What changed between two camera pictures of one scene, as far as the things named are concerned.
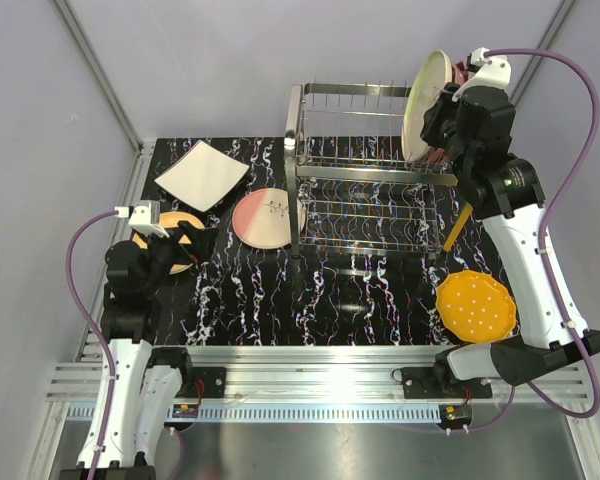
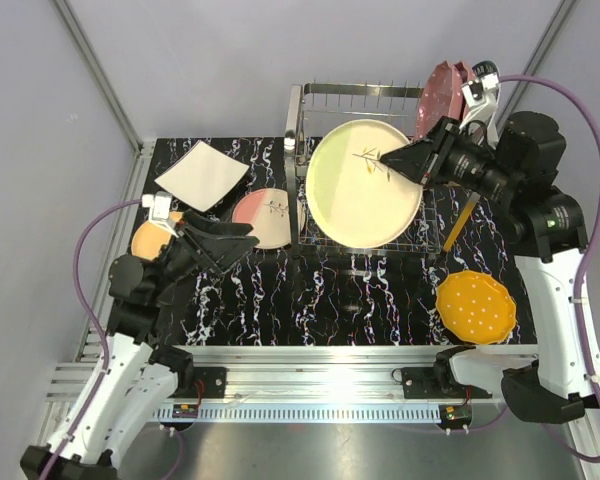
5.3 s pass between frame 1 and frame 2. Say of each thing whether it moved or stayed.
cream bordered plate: moved
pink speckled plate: stayed
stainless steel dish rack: stayed
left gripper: moved
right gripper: moved
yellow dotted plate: stayed
